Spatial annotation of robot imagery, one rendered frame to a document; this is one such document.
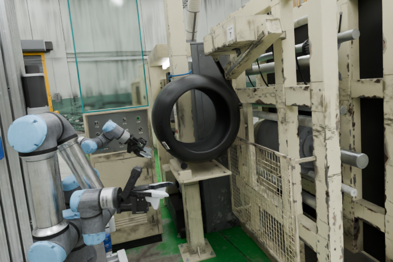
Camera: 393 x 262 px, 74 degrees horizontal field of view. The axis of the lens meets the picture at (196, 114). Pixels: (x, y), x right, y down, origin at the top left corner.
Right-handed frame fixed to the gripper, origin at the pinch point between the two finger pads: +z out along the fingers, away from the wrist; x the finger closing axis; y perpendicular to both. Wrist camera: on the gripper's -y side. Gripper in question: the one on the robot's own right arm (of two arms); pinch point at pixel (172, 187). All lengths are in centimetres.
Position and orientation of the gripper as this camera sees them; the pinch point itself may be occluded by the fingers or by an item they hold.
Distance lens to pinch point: 95.6
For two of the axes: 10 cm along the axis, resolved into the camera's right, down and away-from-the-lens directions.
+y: 0.9, 10.0, -0.3
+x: -0.3, -0.3, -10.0
